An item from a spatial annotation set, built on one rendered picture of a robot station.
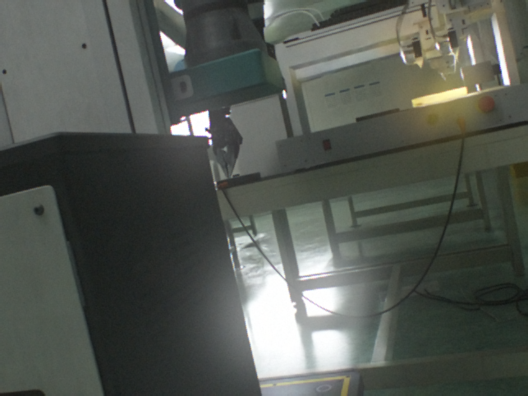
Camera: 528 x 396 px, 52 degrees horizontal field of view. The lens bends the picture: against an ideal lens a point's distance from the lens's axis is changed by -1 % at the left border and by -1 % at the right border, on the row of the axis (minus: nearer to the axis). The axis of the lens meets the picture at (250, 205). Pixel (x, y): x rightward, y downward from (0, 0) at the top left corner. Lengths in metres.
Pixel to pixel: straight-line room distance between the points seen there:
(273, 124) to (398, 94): 6.97
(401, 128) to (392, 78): 7.48
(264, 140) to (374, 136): 0.66
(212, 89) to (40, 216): 0.55
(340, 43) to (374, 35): 0.12
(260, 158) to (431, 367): 1.00
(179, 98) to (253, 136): 1.23
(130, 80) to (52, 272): 0.49
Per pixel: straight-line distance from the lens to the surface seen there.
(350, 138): 1.61
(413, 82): 9.06
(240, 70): 0.93
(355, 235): 4.41
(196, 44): 0.97
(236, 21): 0.98
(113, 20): 0.91
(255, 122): 2.17
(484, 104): 1.57
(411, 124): 1.59
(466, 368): 1.70
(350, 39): 2.06
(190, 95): 0.95
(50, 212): 0.44
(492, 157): 1.56
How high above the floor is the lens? 0.78
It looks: 3 degrees down
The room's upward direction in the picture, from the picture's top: 12 degrees counter-clockwise
